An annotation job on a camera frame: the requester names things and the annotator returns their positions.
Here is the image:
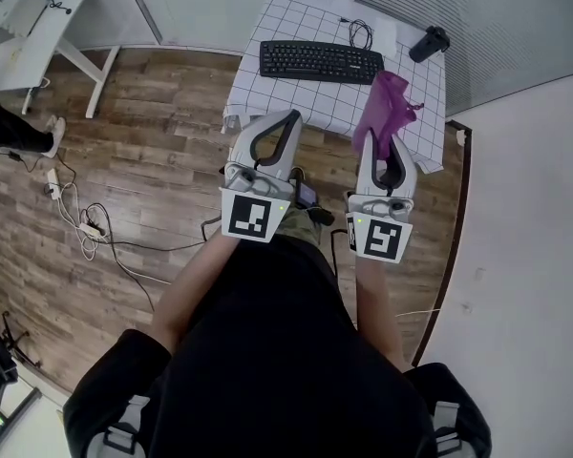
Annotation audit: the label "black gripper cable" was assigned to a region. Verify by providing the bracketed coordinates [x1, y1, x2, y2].
[330, 226, 345, 281]

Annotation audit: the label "white checked tablecloth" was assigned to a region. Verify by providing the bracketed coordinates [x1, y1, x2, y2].
[222, 0, 448, 176]

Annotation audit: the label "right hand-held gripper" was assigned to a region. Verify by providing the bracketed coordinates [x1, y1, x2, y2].
[344, 128, 418, 264]

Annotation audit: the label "person's camouflage trousers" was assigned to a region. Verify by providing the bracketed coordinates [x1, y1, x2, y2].
[271, 205, 324, 247]

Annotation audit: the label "glass partition with blinds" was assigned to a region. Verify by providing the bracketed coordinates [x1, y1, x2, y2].
[352, 0, 573, 118]

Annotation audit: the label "black bottle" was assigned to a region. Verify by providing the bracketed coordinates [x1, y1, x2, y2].
[408, 25, 451, 64]

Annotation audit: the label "black floor cable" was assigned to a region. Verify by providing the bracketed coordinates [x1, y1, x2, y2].
[80, 202, 206, 312]

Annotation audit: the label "white desk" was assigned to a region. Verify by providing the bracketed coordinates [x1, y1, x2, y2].
[0, 0, 121, 119]

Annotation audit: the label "person's black shirt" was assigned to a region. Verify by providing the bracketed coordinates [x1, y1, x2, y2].
[62, 234, 493, 458]

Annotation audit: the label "black device with screen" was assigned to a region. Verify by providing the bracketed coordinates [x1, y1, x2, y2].
[293, 181, 319, 209]

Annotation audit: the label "purple cloth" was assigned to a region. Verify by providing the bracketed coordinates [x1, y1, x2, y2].
[351, 69, 426, 159]

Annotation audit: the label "black coiled cable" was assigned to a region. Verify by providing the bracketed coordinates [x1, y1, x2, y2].
[338, 15, 374, 51]

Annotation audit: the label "white paper sheet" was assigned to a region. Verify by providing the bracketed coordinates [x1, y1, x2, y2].
[371, 16, 400, 59]

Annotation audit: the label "white floor cable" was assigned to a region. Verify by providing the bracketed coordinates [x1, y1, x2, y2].
[56, 181, 99, 261]

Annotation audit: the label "person's left forearm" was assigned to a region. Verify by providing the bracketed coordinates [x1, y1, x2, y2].
[150, 233, 243, 352]

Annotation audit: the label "grey backpack strap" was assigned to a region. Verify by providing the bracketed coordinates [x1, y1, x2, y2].
[83, 393, 150, 458]
[429, 400, 462, 458]

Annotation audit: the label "person's right forearm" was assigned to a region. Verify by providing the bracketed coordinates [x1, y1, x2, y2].
[352, 254, 408, 374]

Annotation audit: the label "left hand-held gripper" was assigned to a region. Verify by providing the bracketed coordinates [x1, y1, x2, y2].
[219, 108, 304, 244]

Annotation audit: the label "black keyboard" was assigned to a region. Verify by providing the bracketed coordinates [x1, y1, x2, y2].
[259, 39, 386, 86]

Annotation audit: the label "black office chair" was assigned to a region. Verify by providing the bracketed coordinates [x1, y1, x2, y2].
[0, 310, 44, 443]

